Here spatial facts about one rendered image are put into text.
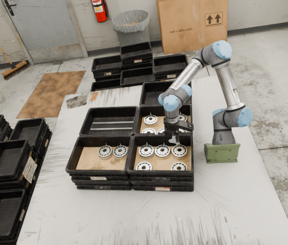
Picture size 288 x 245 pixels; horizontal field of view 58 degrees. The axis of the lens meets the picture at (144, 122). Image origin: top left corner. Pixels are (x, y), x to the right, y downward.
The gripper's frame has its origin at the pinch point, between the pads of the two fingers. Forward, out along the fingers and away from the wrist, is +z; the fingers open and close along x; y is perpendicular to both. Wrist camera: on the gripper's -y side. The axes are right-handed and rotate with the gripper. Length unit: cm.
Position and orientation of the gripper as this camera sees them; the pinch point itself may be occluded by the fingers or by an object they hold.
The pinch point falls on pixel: (178, 139)
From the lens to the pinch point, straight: 158.4
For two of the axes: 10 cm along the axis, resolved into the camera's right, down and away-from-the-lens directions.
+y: -9.8, 0.2, 1.8
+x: -1.0, 7.8, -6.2
